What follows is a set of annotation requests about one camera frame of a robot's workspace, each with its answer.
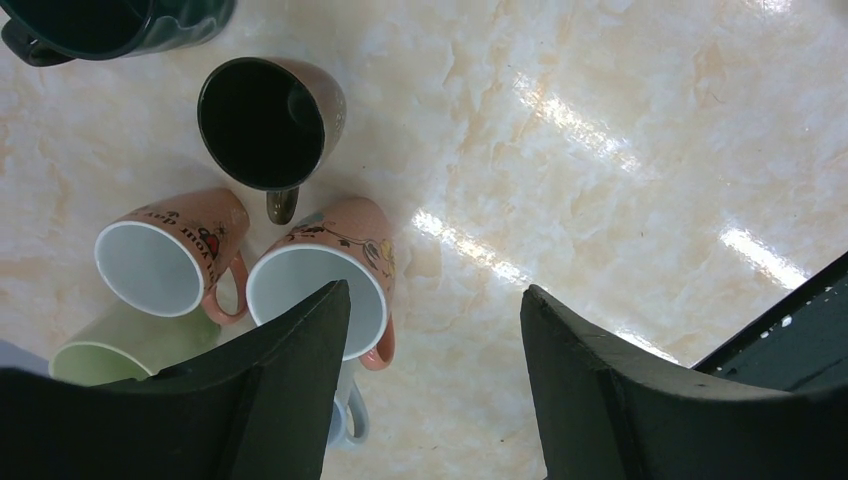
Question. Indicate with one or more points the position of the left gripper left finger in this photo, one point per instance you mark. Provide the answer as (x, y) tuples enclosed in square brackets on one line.
[(256, 407)]

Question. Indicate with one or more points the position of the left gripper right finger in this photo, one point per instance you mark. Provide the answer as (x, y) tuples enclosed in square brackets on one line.
[(606, 409)]

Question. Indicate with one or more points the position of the white grey mug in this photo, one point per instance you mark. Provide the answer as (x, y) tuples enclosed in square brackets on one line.
[(349, 424)]

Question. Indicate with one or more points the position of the light green mug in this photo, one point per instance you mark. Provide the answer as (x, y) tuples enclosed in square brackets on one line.
[(126, 343)]

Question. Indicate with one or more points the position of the pink mug small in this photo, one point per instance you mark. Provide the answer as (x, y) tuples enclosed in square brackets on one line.
[(169, 257)]

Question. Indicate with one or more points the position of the pink mug large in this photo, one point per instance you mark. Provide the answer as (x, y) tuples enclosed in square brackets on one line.
[(350, 240)]

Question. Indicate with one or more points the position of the brown mug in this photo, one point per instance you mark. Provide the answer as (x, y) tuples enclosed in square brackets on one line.
[(270, 124)]

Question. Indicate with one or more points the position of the dark teal mug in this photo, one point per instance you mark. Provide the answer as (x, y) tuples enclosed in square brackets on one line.
[(45, 33)]

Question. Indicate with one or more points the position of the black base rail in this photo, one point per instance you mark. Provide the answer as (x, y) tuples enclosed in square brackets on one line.
[(799, 344)]

